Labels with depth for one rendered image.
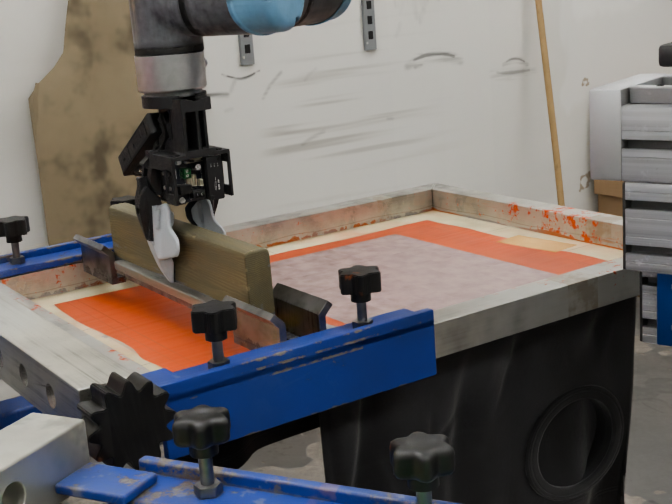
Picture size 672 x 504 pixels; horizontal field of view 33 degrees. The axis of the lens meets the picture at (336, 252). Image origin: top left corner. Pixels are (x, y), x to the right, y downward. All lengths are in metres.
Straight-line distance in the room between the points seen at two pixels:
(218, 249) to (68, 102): 2.15
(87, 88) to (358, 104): 1.00
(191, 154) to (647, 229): 0.48
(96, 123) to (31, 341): 2.33
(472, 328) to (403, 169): 2.84
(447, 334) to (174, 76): 0.39
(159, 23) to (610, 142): 0.48
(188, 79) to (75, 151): 2.11
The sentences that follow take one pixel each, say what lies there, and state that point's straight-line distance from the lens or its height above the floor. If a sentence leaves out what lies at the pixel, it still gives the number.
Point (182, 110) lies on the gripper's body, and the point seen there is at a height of 1.21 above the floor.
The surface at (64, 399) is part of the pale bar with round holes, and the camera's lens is 0.94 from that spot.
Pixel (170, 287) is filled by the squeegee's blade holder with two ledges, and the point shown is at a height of 1.01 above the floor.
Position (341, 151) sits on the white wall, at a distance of 3.83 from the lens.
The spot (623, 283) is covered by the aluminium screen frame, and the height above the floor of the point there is 0.97.
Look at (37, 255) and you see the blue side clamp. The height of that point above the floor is 1.00.
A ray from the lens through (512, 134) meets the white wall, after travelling 4.32.
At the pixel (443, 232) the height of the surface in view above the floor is 0.95.
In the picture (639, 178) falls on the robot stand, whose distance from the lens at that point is 1.12.
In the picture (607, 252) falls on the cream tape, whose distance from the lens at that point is 1.53.
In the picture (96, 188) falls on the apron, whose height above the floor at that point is 0.77.
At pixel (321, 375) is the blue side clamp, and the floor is 0.98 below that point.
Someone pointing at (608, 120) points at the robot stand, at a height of 1.18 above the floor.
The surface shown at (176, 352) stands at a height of 0.95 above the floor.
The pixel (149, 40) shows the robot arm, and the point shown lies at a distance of 1.21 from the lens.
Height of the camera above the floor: 1.34
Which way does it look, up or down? 14 degrees down
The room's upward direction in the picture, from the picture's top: 4 degrees counter-clockwise
